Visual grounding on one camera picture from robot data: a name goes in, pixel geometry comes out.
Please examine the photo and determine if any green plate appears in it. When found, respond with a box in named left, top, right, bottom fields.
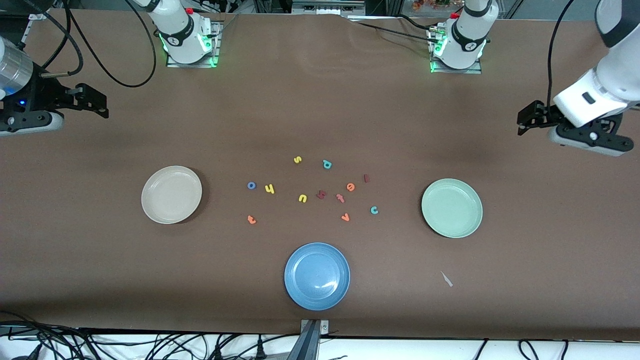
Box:
left=421, top=178, right=484, bottom=239

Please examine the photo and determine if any beige brown plate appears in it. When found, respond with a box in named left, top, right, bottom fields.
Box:
left=141, top=165, right=203, bottom=225

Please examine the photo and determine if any brown table cover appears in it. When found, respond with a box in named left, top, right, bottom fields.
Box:
left=0, top=9, right=640, bottom=342

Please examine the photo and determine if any gray equipment box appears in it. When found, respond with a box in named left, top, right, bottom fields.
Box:
left=292, top=0, right=366, bottom=16

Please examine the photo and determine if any blue plate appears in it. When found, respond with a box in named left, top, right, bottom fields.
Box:
left=284, top=242, right=351, bottom=311

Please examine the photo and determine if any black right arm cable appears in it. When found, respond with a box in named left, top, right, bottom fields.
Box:
left=20, top=0, right=157, bottom=89

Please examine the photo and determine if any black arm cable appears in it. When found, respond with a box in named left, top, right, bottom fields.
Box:
left=547, top=0, right=577, bottom=108
left=20, top=0, right=157, bottom=89

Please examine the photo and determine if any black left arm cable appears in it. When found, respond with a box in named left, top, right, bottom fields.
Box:
left=547, top=0, right=577, bottom=108

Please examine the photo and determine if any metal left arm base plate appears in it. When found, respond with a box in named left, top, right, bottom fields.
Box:
left=428, top=26, right=484, bottom=75

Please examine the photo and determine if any gray camera mount bracket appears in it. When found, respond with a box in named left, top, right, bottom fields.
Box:
left=287, top=319, right=331, bottom=360

